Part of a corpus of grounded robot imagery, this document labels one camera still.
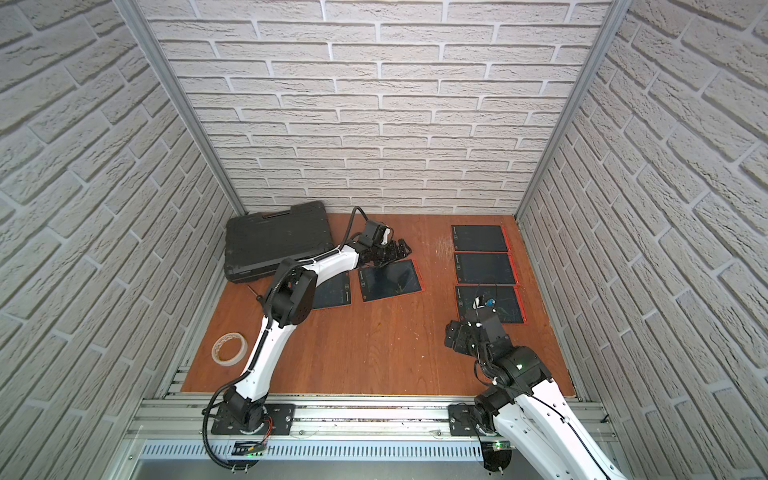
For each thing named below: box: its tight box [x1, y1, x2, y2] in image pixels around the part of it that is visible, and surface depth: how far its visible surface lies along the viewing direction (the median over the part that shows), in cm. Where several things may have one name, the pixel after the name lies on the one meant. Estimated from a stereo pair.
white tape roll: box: [211, 332, 248, 367], surface depth 86 cm
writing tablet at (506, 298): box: [456, 284, 528, 326], surface depth 99 cm
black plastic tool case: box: [224, 201, 335, 283], surface depth 103 cm
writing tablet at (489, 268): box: [454, 250, 520, 287], surface depth 105 cm
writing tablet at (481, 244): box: [451, 225, 514, 263], surface depth 113 cm
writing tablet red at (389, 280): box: [358, 259, 425, 302], surface depth 102 cm
